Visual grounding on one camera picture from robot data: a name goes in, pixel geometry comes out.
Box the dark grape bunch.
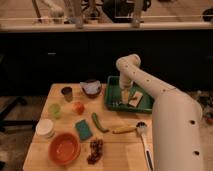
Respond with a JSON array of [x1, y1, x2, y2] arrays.
[[87, 139, 103, 164]]

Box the teal sponge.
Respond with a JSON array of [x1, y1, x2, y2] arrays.
[[75, 120, 93, 141]]

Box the white lidded container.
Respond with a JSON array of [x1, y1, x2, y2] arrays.
[[36, 119, 54, 138]]

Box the green chili pepper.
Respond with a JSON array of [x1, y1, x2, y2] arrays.
[[91, 113, 109, 133]]

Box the dark brown cup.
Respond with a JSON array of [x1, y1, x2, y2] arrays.
[[61, 87, 73, 102]]

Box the white dish brush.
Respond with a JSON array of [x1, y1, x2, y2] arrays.
[[136, 122, 154, 171]]

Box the yellow banana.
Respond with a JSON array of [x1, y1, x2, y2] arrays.
[[112, 125, 136, 134]]

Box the orange tomato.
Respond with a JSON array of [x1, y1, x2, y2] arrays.
[[73, 102, 85, 115]]

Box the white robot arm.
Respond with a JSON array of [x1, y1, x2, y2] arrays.
[[116, 54, 205, 171]]

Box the black office chair base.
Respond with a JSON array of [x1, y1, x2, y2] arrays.
[[0, 96, 38, 133]]

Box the green plastic tray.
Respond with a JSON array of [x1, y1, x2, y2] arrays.
[[104, 76, 154, 113]]

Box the orange bowl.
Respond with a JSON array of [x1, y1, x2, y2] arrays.
[[48, 133, 81, 166]]

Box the dark bowl with cloth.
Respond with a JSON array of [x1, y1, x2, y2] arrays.
[[80, 79, 102, 98]]

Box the light green cup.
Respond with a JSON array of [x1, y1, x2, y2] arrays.
[[48, 104, 61, 119]]

